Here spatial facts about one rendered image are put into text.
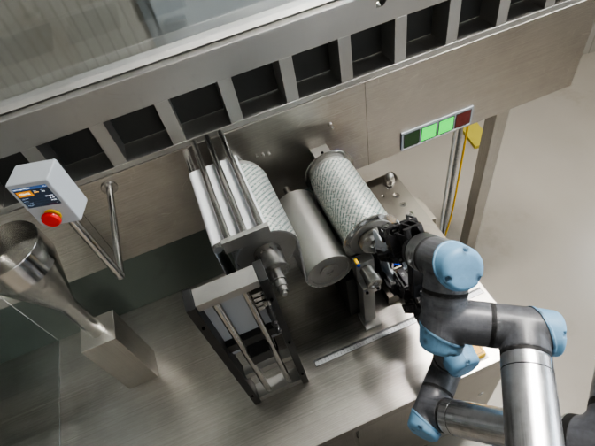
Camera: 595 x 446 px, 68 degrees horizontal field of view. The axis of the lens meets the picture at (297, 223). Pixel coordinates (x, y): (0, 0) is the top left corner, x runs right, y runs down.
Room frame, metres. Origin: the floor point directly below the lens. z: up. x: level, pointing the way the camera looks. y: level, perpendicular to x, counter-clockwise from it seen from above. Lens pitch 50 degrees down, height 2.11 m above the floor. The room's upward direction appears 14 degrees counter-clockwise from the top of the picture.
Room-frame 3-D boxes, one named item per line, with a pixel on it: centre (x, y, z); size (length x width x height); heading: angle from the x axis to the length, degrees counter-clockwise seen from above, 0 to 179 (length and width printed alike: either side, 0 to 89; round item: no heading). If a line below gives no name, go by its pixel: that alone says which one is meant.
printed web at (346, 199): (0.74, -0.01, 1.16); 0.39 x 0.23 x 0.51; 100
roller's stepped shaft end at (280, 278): (0.51, 0.07, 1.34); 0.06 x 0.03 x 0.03; 10
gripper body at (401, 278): (0.53, -0.25, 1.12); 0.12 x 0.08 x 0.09; 10
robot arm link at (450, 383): (0.36, -0.26, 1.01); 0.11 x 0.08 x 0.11; 139
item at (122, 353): (0.62, 0.56, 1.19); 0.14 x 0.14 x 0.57
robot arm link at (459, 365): (0.37, -0.27, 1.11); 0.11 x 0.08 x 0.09; 10
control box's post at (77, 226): (0.58, 0.38, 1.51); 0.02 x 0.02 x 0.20
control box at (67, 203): (0.57, 0.38, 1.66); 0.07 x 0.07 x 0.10; 83
